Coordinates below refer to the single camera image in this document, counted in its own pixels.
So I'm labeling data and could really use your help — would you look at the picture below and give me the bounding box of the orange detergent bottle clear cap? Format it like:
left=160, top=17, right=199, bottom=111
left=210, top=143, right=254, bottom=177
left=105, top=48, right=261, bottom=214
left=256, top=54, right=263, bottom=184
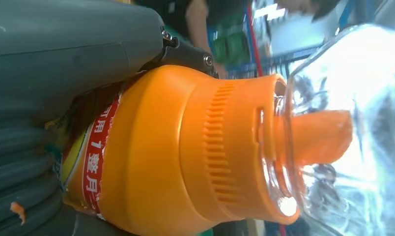
left=44, top=24, right=395, bottom=236

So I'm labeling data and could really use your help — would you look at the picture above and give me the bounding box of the person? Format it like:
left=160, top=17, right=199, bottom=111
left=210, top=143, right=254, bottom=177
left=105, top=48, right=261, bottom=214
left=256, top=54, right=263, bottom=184
left=136, top=0, right=250, bottom=79

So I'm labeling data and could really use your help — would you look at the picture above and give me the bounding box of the green storage crate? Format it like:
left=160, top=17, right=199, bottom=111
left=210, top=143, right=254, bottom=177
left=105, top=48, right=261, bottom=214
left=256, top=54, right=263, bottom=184
left=213, top=30, right=251, bottom=65

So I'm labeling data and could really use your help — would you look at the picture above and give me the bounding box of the red pole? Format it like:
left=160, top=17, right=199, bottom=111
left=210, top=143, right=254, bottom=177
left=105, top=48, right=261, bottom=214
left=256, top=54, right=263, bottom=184
left=245, top=0, right=264, bottom=78

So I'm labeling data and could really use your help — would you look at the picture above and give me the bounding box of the blue metal rack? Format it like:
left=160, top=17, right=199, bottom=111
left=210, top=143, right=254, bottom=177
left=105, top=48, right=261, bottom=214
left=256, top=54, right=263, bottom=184
left=225, top=45, right=318, bottom=80

